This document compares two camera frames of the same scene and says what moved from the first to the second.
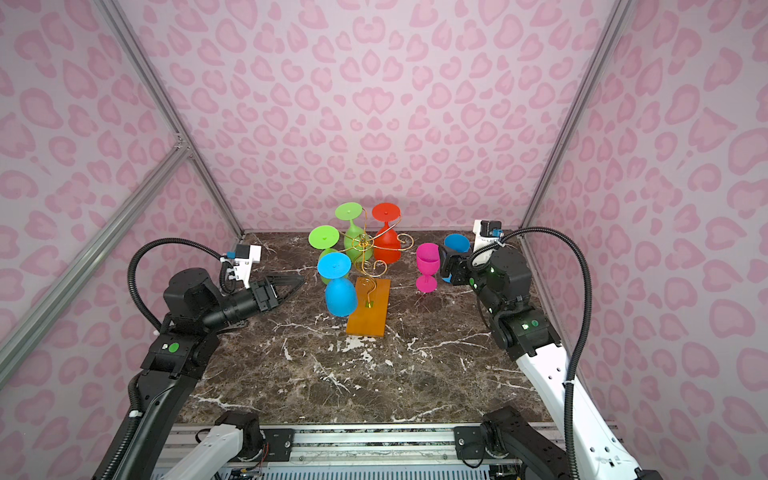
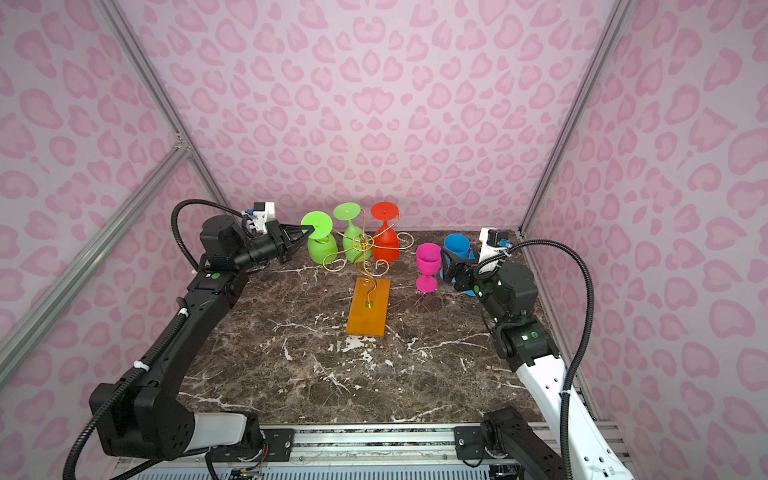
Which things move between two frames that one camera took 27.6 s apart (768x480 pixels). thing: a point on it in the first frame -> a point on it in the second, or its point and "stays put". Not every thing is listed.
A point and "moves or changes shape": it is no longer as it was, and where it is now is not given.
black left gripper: [266, 295] -> [283, 244]
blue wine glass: [458, 243] stays put
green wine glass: [356, 242] stays put
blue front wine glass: [340, 292] -> [471, 293]
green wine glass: [325, 237] moves or changes shape
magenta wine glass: [427, 262] stays put
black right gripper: [462, 261] stays put
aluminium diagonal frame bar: [91, 257] stays put
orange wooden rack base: [372, 308] stays put
